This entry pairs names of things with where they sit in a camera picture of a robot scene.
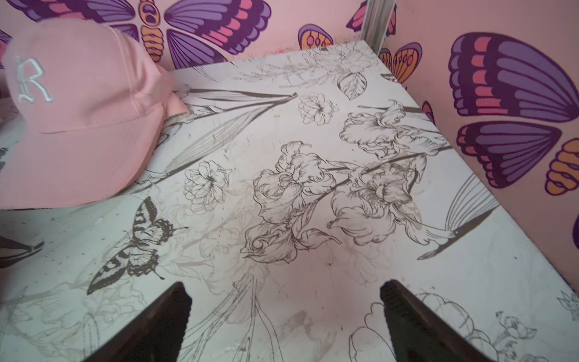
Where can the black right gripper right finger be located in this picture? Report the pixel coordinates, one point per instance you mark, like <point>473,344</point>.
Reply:
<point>417,333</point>

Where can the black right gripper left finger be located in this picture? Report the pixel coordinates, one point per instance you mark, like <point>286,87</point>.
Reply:
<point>156,334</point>

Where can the pink cap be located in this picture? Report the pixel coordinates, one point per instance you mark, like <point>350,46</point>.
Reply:
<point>93,103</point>

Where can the aluminium corner post right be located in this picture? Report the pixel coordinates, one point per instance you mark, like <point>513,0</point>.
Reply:
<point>376,22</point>

